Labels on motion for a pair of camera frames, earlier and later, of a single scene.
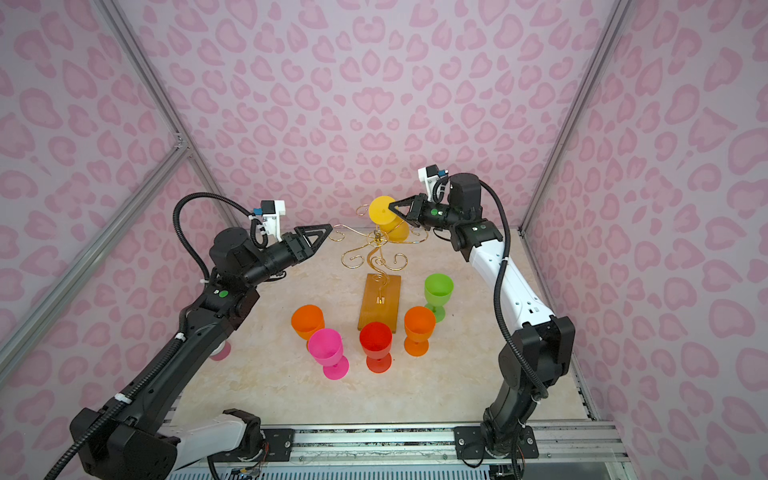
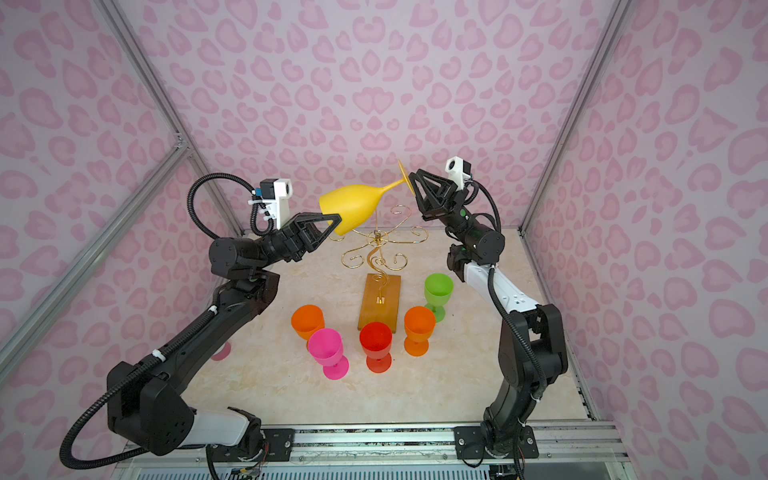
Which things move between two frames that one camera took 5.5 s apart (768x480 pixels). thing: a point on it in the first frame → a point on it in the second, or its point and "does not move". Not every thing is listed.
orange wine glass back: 419,323 does not move
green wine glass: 438,290 does not move
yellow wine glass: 392,225 → 358,204
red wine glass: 376,341 does not move
